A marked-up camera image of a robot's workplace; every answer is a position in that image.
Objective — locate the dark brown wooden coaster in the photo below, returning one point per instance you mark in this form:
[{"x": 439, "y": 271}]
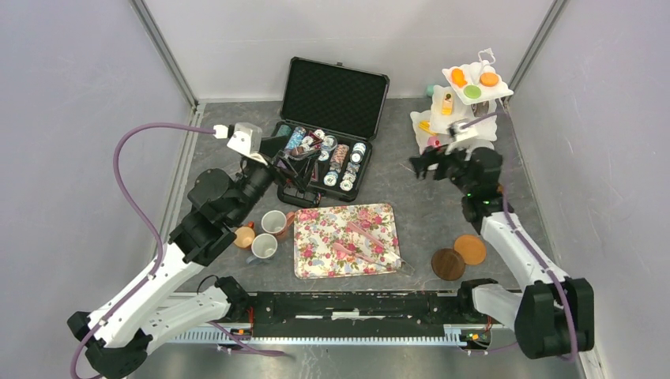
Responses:
[{"x": 447, "y": 264}]

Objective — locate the white three-tier cake stand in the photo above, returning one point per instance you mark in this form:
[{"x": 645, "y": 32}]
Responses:
[{"x": 486, "y": 125}]

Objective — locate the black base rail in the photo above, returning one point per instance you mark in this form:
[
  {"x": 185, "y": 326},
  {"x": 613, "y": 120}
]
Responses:
[{"x": 349, "y": 314}]

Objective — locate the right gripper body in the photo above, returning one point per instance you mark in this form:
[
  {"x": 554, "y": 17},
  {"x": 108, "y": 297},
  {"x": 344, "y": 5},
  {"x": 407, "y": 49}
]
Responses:
[{"x": 451, "y": 166}]

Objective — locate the green round macaron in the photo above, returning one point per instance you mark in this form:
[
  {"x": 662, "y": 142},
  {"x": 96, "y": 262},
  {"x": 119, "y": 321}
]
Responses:
[{"x": 472, "y": 91}]

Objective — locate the orange mug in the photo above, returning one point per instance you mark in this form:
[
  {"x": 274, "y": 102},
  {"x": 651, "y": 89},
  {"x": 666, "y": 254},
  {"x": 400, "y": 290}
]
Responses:
[{"x": 244, "y": 236}]

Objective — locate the pink-handled metal tongs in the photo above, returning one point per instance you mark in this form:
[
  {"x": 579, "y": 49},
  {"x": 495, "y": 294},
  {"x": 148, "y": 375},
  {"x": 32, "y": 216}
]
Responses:
[{"x": 373, "y": 251}]

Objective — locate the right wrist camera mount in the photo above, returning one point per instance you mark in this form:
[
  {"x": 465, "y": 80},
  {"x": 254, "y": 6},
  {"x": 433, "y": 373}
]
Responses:
[{"x": 461, "y": 132}]

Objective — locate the yellow kiwi cake slice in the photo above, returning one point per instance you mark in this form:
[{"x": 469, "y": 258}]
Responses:
[{"x": 426, "y": 127}]

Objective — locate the grey white mug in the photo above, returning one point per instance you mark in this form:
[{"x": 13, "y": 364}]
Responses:
[{"x": 263, "y": 248}]

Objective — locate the yellow cake with green fruit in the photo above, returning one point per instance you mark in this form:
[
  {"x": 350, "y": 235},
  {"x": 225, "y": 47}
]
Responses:
[{"x": 447, "y": 107}]

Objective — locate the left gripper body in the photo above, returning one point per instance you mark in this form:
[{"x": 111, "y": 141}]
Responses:
[{"x": 287, "y": 175}]

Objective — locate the chocolate cake slice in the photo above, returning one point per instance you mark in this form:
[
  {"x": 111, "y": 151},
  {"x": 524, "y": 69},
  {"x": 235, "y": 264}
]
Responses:
[{"x": 480, "y": 109}]

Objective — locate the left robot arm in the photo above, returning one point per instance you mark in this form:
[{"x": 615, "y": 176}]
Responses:
[{"x": 119, "y": 336}]

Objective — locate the orange pastry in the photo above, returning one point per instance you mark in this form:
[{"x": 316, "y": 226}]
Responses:
[{"x": 458, "y": 77}]

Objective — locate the pink mug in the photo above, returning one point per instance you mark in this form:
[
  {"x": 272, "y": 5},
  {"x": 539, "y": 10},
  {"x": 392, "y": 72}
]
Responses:
[{"x": 277, "y": 223}]

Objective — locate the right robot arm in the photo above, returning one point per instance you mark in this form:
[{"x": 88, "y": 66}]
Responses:
[{"x": 553, "y": 313}]

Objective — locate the yellow round biscuit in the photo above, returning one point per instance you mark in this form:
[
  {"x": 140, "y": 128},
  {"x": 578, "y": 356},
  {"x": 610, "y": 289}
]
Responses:
[{"x": 489, "y": 79}]

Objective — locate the black poker chip case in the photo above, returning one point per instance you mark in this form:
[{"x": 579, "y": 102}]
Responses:
[{"x": 344, "y": 103}]

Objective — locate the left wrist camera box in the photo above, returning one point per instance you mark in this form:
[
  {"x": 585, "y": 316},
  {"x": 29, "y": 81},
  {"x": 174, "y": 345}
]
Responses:
[{"x": 243, "y": 141}]

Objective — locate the pink strawberry cake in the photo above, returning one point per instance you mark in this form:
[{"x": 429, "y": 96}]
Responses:
[{"x": 434, "y": 141}]

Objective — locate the floral serving tray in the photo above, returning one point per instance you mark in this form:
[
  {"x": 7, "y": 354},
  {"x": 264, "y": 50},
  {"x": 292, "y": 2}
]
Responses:
[{"x": 316, "y": 229}]

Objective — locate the light orange wooden coaster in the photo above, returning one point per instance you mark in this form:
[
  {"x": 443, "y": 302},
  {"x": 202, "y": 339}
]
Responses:
[{"x": 471, "y": 248}]

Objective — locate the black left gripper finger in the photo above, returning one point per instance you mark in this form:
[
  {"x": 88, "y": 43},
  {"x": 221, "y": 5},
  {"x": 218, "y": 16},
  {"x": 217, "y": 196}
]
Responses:
[
  {"x": 270, "y": 146},
  {"x": 297, "y": 170}
]

